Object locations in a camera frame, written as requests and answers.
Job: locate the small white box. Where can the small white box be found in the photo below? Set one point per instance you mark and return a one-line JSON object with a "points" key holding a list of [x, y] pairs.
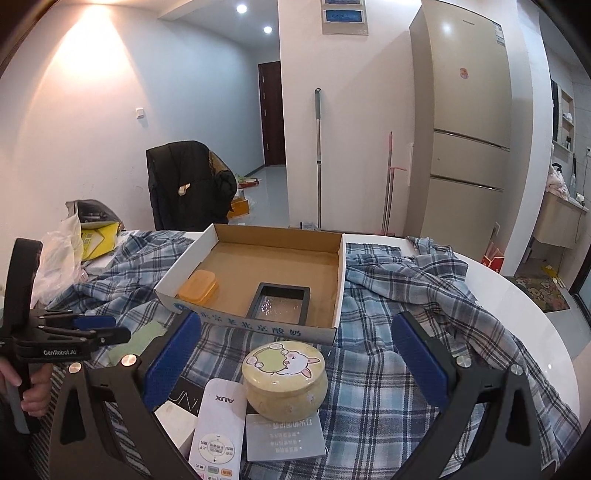
{"points": [[178, 427]]}

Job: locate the brown chair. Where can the brown chair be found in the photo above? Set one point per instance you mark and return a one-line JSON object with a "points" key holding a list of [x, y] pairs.
{"points": [[218, 161]]}

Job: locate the dark brown door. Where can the dark brown door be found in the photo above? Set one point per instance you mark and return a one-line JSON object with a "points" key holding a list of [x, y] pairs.
{"points": [[271, 115]]}

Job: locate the black lettered box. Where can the black lettered box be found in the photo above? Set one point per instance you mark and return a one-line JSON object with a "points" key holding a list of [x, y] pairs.
{"points": [[189, 398]]}

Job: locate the beige refrigerator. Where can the beige refrigerator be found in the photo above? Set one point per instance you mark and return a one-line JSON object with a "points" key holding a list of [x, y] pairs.
{"points": [[461, 138]]}

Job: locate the pale green sheet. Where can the pale green sheet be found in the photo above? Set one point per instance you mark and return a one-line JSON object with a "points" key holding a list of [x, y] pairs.
{"points": [[143, 337]]}

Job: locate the blue plaid cloth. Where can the blue plaid cloth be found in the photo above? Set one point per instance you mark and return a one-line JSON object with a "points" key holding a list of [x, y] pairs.
{"points": [[369, 369]]}

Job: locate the yellow bag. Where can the yellow bag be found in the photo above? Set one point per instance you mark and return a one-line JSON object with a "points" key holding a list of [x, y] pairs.
{"points": [[99, 240]]}

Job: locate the beige sink cabinet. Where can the beige sink cabinet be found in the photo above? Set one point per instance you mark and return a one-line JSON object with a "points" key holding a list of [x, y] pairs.
{"points": [[556, 224]]}

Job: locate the red paper bag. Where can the red paper bag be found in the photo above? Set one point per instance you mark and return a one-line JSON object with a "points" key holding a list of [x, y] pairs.
{"points": [[494, 261]]}

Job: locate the silver mop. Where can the silver mop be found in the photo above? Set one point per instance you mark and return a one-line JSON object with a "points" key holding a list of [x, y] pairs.
{"points": [[318, 161]]}

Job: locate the orange floor box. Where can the orange floor box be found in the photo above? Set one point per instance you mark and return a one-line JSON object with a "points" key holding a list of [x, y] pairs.
{"points": [[239, 206]]}

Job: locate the white plastic bag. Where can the white plastic bag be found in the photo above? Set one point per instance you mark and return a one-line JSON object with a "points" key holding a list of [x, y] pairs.
{"points": [[57, 258]]}

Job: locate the patterned floor mat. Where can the patterned floor mat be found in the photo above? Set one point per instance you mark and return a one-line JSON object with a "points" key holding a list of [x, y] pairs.
{"points": [[542, 293]]}

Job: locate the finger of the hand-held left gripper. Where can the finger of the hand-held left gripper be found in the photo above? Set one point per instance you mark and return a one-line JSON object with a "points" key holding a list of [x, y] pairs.
{"points": [[111, 335], [92, 322]]}

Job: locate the pink cloth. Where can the pink cloth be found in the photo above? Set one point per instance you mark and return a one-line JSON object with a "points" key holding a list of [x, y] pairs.
{"points": [[556, 182]]}

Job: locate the person's left hand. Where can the person's left hand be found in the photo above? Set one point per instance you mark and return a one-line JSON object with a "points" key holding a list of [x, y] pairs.
{"points": [[34, 392]]}

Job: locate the wall niche shelf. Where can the wall niche shelf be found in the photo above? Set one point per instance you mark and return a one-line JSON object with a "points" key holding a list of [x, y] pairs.
{"points": [[565, 120]]}

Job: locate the orange plastic case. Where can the orange plastic case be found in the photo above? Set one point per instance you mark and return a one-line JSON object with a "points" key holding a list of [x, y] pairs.
{"points": [[197, 288]]}

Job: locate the black rectangular tray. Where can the black rectangular tray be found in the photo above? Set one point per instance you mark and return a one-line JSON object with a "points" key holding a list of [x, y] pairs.
{"points": [[277, 305]]}

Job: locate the white cardboard box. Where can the white cardboard box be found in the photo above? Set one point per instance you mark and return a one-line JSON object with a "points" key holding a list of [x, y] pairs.
{"points": [[258, 263]]}

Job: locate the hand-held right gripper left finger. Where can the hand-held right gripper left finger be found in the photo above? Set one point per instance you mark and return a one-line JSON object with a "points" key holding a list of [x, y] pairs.
{"points": [[171, 360]]}

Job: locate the grey bag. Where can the grey bag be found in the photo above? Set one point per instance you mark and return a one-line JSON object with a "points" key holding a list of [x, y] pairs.
{"points": [[92, 212]]}

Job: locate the wall electrical panel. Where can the wall electrical panel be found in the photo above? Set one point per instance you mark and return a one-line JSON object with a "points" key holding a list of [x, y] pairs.
{"points": [[341, 16]]}

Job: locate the white remote control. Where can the white remote control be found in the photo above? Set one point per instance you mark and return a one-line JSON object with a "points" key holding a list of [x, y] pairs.
{"points": [[217, 424]]}

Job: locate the grey printed booklet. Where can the grey printed booklet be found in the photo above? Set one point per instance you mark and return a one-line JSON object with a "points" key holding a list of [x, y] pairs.
{"points": [[284, 438]]}

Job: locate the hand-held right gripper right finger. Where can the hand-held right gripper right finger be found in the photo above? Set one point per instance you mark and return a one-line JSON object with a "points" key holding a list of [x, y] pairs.
{"points": [[420, 360]]}

